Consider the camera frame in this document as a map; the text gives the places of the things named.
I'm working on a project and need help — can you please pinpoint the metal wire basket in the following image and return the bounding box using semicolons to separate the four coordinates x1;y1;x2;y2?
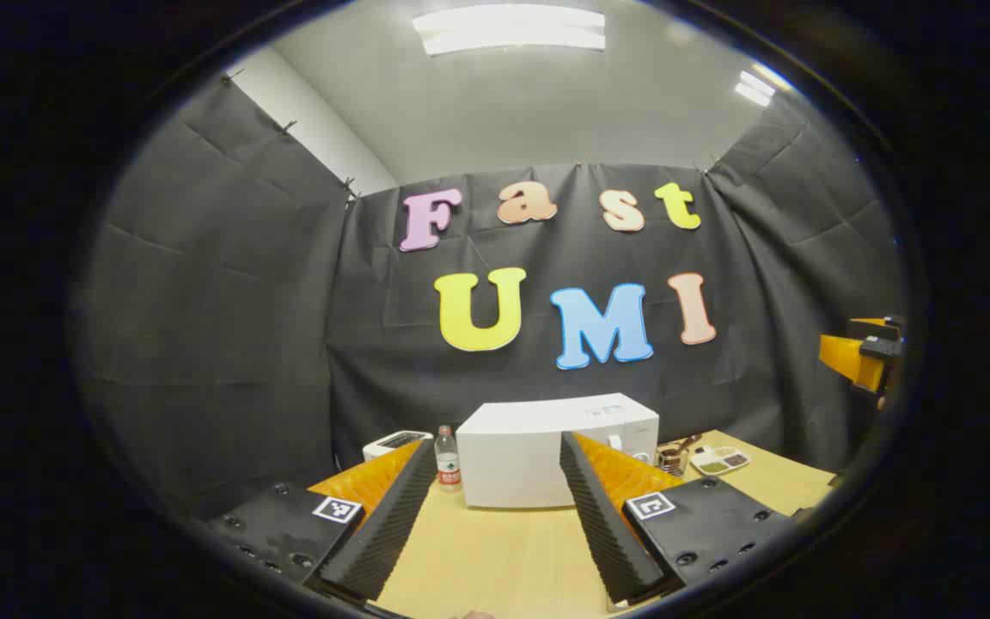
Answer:
657;434;704;478

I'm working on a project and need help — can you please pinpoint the long ceiling light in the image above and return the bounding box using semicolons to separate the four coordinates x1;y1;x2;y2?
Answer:
412;4;608;58

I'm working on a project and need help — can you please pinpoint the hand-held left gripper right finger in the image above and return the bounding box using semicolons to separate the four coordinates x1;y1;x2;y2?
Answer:
559;432;797;607

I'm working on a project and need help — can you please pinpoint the white divided dish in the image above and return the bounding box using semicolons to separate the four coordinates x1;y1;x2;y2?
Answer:
690;445;751;476

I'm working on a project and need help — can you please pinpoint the clear plastic water bottle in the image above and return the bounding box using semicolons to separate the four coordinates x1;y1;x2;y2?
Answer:
435;425;463;493

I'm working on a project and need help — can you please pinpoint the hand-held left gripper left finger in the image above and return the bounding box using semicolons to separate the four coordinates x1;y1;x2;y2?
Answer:
203;438;440;603

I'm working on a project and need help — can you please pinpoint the white microwave oven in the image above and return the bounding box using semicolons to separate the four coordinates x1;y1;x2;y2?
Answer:
456;393;661;510

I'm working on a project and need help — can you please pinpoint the white toaster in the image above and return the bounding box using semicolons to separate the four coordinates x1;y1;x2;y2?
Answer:
363;430;434;463

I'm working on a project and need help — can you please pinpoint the black backdrop cloth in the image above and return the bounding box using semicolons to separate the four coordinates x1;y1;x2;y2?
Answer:
74;77;904;517

